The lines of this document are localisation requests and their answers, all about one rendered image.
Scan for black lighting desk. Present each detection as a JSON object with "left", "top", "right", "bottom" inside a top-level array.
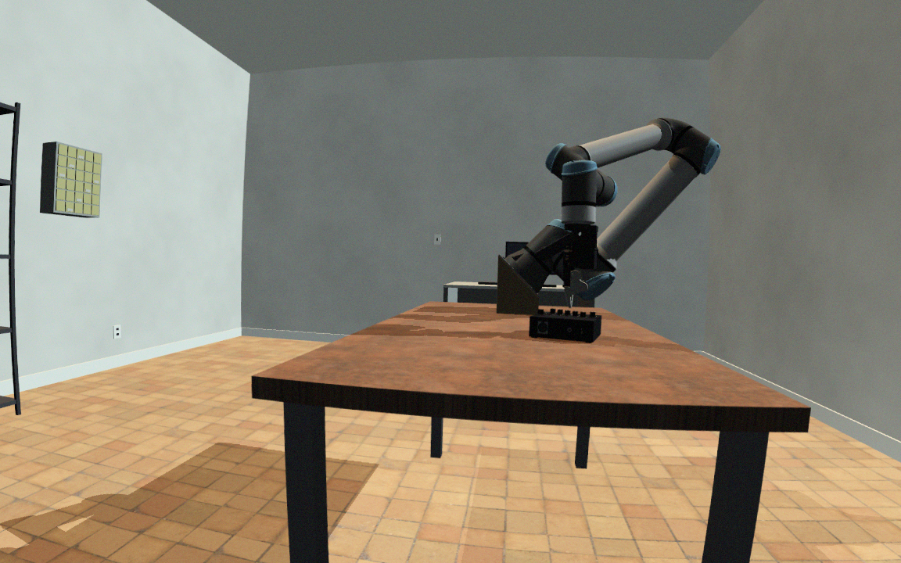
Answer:
[{"left": 529, "top": 308, "right": 601, "bottom": 343}]

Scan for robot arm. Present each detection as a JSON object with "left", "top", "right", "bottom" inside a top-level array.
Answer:
[{"left": 505, "top": 118, "right": 721, "bottom": 300}]

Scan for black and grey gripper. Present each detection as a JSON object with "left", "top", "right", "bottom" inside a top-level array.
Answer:
[{"left": 563, "top": 224, "right": 598, "bottom": 308}]

